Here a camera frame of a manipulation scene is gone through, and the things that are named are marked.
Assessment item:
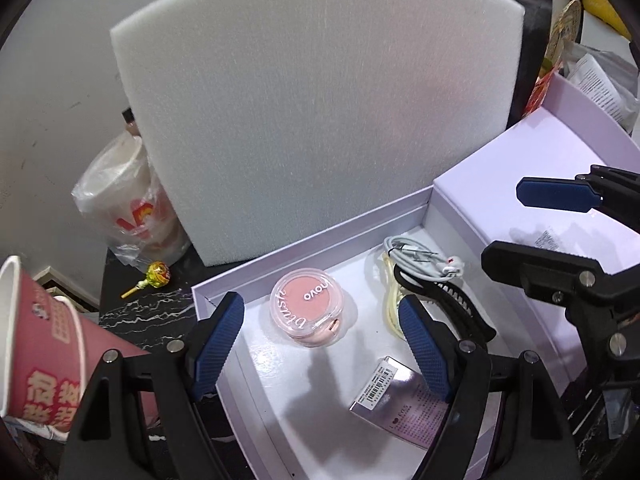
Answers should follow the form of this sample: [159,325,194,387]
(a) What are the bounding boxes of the lilac gift box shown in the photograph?
[191,70,640,480]

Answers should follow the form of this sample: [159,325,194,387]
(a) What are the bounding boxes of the white foam sheet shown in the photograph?
[109,0,526,268]

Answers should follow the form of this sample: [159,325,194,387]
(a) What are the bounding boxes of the light pink paper cup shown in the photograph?
[52,296,161,431]

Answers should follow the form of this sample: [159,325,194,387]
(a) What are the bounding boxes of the red snack packet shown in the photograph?
[522,67,556,118]

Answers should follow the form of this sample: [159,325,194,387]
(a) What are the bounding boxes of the white charging cable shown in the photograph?
[382,236,466,281]

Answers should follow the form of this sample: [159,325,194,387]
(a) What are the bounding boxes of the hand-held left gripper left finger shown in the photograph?
[60,290,246,480]

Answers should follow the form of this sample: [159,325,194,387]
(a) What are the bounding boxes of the cream hair claw clip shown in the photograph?
[382,255,408,341]

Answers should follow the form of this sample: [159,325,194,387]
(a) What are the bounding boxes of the dark pink paper cup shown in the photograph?
[0,255,83,433]

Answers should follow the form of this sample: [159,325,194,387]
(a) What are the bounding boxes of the round woven mat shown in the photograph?
[550,0,583,68]

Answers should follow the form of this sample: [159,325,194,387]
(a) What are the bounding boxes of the yellow bag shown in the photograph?
[577,0,633,41]

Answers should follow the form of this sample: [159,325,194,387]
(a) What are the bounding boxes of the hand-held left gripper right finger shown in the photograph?
[397,294,583,480]

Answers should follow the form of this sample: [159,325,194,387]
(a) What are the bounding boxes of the black hair clip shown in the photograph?
[393,262,496,343]

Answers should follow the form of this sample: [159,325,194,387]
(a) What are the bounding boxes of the pink blush compact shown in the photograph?
[270,268,346,350]

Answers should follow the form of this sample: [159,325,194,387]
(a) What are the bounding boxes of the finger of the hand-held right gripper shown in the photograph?
[516,164,640,233]
[481,240,640,387]

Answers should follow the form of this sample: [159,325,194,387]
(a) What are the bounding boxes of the plastic bag with drink cup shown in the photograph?
[71,130,193,266]

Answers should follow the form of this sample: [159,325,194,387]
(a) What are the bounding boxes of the yellow lollipop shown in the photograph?
[120,261,172,300]

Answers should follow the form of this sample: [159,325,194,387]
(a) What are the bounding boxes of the silver barcode packet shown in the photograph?
[349,356,463,451]

